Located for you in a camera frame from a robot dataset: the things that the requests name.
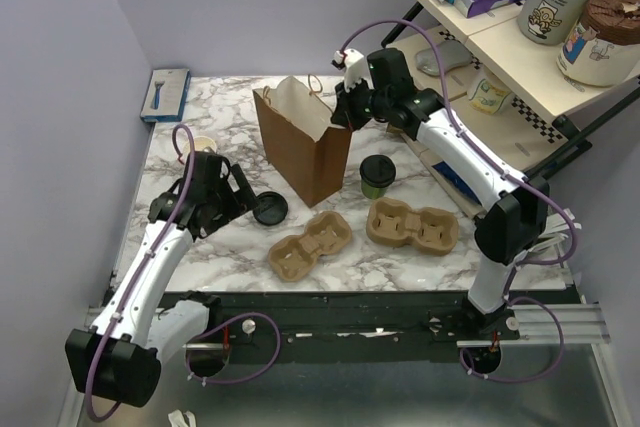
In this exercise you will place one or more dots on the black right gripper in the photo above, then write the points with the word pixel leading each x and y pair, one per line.
pixel 342 114

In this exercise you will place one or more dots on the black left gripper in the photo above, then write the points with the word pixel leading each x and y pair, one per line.
pixel 241 200

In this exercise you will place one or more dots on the black plastic cup lid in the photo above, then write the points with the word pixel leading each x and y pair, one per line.
pixel 378 171
pixel 272 208

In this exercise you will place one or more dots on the green paper cup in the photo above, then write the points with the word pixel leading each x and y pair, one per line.
pixel 372 192
pixel 200 143

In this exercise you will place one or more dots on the brown paper bag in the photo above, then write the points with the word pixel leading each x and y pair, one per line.
pixel 300 141

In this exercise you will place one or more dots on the brown cardboard cup carrier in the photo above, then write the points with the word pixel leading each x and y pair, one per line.
pixel 295 256
pixel 394 223

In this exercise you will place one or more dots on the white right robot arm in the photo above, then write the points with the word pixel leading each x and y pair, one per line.
pixel 515 212

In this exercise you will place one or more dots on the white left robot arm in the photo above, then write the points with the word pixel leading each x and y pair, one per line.
pixel 114 358

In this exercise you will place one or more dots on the grey stone-shaped pouch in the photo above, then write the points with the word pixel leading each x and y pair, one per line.
pixel 452 53

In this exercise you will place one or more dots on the white printed mug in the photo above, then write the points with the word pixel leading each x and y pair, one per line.
pixel 488 94

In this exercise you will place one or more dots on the blue snack package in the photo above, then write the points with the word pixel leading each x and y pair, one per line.
pixel 449 174

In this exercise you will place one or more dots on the blue razor package box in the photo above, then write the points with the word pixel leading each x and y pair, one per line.
pixel 166 96

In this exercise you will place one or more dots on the beige black folding shelf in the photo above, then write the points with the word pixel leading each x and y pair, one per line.
pixel 551 120

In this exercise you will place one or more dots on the white plastic scrap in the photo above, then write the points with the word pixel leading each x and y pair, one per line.
pixel 178 418

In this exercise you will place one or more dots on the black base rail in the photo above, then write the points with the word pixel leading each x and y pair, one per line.
pixel 340 327

